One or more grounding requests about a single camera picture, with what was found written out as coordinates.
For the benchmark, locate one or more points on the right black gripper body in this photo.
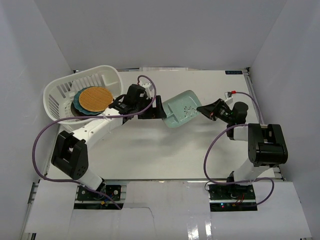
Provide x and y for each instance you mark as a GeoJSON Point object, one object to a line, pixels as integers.
{"type": "Point", "coordinates": [225, 115]}

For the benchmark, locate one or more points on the white plastic dish bin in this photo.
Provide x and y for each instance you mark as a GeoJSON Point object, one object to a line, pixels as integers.
{"type": "Point", "coordinates": [58, 95]}

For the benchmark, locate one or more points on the light green rectangular plate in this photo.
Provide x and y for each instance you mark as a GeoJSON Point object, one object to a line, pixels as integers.
{"type": "Point", "coordinates": [181, 108]}

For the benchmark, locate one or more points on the orange woven round plate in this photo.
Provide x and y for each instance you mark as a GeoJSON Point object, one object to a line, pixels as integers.
{"type": "Point", "coordinates": [95, 99]}

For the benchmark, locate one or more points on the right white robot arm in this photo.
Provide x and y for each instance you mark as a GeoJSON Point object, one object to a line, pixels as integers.
{"type": "Point", "coordinates": [266, 145]}

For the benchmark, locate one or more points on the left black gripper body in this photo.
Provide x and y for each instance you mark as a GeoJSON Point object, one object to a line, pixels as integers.
{"type": "Point", "coordinates": [150, 110]}

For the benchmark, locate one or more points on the aluminium frame rail right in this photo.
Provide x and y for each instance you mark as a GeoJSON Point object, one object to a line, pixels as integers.
{"type": "Point", "coordinates": [247, 169]}

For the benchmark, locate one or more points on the blue label sticker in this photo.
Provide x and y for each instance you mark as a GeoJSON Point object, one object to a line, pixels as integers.
{"type": "Point", "coordinates": [233, 72]}

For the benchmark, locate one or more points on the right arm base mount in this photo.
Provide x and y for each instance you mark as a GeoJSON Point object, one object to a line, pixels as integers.
{"type": "Point", "coordinates": [231, 198]}

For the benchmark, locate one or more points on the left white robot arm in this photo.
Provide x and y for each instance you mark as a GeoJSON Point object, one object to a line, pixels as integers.
{"type": "Point", "coordinates": [70, 154]}

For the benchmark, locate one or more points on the teal scalloped round plate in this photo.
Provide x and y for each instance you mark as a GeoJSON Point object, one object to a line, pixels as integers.
{"type": "Point", "coordinates": [75, 102]}

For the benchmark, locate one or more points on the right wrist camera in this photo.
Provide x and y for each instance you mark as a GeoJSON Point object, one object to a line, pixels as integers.
{"type": "Point", "coordinates": [229, 96]}

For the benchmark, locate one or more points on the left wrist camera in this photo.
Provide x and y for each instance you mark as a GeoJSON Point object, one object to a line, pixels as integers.
{"type": "Point", "coordinates": [148, 88]}

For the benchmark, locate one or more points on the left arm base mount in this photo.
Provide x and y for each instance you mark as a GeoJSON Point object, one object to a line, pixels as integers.
{"type": "Point", "coordinates": [88, 200]}

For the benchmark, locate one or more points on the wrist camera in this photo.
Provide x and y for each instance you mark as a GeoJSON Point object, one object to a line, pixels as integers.
{"type": "Point", "coordinates": [229, 96]}
{"type": "Point", "coordinates": [148, 88]}

